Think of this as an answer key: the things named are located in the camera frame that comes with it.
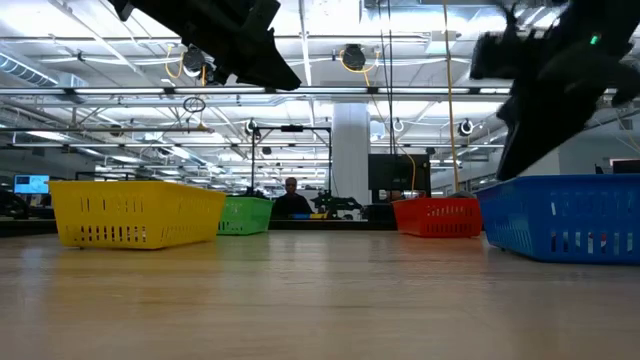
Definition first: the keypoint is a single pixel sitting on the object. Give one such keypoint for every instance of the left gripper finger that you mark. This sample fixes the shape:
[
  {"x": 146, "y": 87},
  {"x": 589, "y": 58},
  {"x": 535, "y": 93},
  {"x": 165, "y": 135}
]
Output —
[{"x": 260, "y": 65}]

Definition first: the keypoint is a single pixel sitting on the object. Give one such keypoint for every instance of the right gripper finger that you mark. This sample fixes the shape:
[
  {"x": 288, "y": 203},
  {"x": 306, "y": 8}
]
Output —
[{"x": 540, "y": 135}]

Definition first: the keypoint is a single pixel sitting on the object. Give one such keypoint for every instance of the yellow plastic basket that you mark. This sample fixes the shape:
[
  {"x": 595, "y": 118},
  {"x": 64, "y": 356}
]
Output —
[{"x": 135, "y": 215}]

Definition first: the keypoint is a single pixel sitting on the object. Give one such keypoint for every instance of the white building column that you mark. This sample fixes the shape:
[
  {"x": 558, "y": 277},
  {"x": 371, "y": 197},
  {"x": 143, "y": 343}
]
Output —
[{"x": 350, "y": 150}]

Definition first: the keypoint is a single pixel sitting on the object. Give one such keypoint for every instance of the black metal gantry frame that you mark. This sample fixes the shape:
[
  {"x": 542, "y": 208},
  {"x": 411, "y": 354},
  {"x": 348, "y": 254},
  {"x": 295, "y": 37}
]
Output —
[{"x": 292, "y": 128}]

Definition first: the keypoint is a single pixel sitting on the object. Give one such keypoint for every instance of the blue plastic basket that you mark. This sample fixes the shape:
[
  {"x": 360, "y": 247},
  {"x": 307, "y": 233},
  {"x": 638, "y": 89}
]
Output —
[{"x": 560, "y": 215}]

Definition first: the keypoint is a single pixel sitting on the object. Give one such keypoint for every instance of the person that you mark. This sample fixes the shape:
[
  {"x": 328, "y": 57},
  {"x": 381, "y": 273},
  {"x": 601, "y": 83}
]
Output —
[{"x": 291, "y": 205}]

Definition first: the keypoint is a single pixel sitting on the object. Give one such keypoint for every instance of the black wall panel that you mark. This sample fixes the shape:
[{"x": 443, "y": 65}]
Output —
[{"x": 397, "y": 172}]

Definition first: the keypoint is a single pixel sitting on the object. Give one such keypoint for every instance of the black background robot arm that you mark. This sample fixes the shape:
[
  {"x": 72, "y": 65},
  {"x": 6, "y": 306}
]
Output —
[{"x": 335, "y": 204}]

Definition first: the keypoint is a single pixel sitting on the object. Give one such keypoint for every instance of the dark computer monitor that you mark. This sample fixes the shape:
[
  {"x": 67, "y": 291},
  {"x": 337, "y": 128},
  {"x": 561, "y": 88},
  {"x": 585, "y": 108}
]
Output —
[{"x": 627, "y": 166}]

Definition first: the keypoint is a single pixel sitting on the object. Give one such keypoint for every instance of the red plastic basket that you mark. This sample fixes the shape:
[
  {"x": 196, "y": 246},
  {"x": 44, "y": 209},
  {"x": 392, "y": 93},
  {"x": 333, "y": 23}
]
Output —
[{"x": 435, "y": 217}]

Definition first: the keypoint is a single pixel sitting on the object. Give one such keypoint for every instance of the green plastic basket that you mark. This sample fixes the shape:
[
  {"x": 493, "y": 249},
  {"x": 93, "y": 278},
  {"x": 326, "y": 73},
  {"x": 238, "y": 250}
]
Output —
[{"x": 247, "y": 215}]

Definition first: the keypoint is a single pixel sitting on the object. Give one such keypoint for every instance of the blue computer monitor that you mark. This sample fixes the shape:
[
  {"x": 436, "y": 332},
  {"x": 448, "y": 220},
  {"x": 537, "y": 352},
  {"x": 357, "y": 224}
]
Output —
[{"x": 31, "y": 184}]

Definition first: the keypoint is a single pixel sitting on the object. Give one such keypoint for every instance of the blue yellow background item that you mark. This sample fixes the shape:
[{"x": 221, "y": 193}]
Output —
[{"x": 300, "y": 216}]

